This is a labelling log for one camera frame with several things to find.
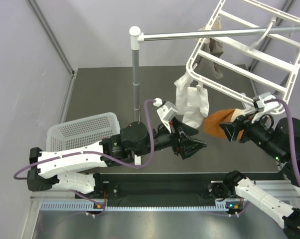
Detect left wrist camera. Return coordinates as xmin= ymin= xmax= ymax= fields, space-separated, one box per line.
xmin=153 ymin=98 xmax=178 ymax=130

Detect white sock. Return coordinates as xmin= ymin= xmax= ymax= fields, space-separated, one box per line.
xmin=182 ymin=85 xmax=209 ymax=128
xmin=174 ymin=72 xmax=196 ymax=115

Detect metal drying rack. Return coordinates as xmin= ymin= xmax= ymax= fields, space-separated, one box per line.
xmin=129 ymin=24 xmax=300 ymax=166

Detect grey beige sock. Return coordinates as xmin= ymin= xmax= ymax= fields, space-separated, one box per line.
xmin=197 ymin=17 xmax=224 ymax=79

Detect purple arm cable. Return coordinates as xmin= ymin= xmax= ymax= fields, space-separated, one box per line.
xmin=263 ymin=98 xmax=300 ymax=197
xmin=13 ymin=99 xmax=157 ymax=217

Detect white perforated plastic basket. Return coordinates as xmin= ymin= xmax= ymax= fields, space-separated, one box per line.
xmin=46 ymin=112 xmax=120 ymax=152

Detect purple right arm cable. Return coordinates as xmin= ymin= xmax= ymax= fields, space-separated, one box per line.
xmin=263 ymin=98 xmax=300 ymax=197

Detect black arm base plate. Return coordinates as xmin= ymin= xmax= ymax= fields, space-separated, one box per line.
xmin=75 ymin=181 xmax=235 ymax=207

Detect orange beige sock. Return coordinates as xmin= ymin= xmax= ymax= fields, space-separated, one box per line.
xmin=203 ymin=109 xmax=243 ymax=139

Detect slotted grey cable duct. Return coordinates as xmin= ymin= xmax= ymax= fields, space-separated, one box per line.
xmin=40 ymin=200 xmax=242 ymax=212

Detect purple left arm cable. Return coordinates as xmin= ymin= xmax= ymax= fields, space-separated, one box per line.
xmin=13 ymin=99 xmax=157 ymax=217

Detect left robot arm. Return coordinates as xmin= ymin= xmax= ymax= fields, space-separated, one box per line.
xmin=26 ymin=119 xmax=207 ymax=198

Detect white clip sock hanger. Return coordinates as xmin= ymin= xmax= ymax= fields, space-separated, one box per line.
xmin=186 ymin=0 xmax=300 ymax=106

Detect dark grey table mat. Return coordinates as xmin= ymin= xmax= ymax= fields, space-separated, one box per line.
xmin=66 ymin=66 xmax=278 ymax=174

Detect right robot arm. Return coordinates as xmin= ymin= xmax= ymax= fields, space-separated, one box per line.
xmin=208 ymin=115 xmax=300 ymax=239

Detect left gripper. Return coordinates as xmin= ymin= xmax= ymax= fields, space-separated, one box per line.
xmin=135 ymin=118 xmax=208 ymax=160

